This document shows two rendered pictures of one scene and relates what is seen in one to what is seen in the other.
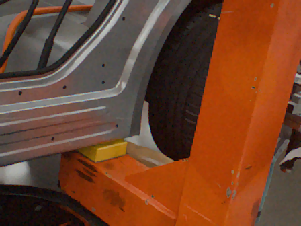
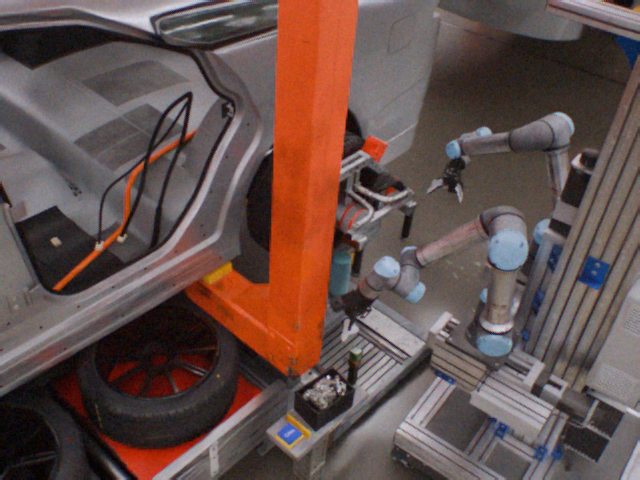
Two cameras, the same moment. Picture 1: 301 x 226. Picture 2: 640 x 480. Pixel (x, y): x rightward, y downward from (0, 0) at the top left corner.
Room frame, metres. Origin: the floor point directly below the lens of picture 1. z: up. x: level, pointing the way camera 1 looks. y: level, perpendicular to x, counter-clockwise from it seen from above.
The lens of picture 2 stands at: (-0.59, -0.26, 2.86)
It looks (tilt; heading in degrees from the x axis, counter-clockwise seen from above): 41 degrees down; 2
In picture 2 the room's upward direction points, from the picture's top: 5 degrees clockwise
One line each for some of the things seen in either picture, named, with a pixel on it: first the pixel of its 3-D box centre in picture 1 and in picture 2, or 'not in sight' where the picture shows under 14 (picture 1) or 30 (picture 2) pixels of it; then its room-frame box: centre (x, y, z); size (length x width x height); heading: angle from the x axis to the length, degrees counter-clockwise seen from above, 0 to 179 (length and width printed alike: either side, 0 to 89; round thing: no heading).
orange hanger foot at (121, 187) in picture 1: (133, 169); (237, 288); (1.56, 0.13, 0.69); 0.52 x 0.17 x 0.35; 53
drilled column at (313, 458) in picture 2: not in sight; (310, 450); (1.14, -0.25, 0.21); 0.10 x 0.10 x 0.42; 53
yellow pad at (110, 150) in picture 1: (99, 144); (210, 266); (1.66, 0.27, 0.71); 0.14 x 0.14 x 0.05; 53
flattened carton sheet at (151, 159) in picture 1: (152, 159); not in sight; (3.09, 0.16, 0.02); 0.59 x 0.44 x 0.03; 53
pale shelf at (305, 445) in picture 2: not in sight; (318, 413); (1.17, -0.27, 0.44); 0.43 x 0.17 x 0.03; 143
